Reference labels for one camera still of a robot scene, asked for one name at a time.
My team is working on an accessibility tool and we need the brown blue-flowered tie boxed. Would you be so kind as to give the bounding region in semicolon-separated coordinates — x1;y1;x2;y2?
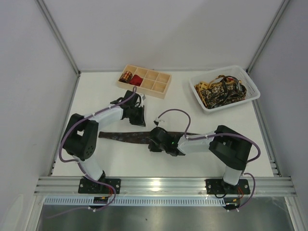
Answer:
98;129;200;146

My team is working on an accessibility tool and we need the white plastic basket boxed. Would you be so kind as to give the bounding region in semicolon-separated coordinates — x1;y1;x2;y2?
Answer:
189;65;260;113

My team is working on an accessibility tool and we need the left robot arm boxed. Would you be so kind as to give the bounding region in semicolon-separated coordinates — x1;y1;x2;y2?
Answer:
58;87;146;184

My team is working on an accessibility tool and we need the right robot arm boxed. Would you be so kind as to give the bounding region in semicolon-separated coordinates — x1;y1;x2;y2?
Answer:
149;125;252;188

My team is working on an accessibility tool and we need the rolled red tie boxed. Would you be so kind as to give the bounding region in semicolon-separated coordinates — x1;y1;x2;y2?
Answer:
129;75;143;87

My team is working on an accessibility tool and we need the wooden compartment box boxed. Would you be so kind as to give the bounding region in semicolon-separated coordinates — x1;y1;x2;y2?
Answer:
116;64;171;99

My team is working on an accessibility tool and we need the rolled brown patterned tie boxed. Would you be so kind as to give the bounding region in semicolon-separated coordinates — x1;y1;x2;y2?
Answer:
119;71;133;83

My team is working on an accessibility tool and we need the yellow patterned tie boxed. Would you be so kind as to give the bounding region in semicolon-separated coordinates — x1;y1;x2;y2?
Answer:
194;75;227;103

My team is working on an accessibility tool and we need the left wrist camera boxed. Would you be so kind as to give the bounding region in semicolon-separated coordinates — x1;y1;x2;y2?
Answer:
140;94;146;107

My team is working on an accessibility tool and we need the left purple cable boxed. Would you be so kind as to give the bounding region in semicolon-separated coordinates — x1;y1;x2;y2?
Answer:
45;86;138;218

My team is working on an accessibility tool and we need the purple cable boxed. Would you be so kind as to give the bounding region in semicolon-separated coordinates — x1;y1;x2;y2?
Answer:
45;86;138;218
157;109;262;214

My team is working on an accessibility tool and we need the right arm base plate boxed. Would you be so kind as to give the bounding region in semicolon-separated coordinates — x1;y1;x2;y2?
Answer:
205;178;251;195

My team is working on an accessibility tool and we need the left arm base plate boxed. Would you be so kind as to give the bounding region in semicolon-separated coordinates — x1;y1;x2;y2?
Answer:
78;177;121;194

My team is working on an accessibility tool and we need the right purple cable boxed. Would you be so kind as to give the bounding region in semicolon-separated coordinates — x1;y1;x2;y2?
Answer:
157;109;262;214

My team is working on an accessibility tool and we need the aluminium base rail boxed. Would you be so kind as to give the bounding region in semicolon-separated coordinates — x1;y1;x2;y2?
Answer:
34;176;297;197

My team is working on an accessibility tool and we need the white slotted cable duct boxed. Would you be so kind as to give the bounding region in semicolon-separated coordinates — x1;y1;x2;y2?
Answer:
44;196;226;207

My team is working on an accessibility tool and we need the left aluminium frame post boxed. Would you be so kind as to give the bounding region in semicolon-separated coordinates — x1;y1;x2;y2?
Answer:
35;0;81;77

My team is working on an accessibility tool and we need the aluminium frame post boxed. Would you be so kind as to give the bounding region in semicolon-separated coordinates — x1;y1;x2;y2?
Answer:
246;0;291;74
35;0;81;77

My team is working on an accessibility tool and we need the right aluminium frame post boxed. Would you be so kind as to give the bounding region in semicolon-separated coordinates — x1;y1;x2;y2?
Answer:
246;0;291;74

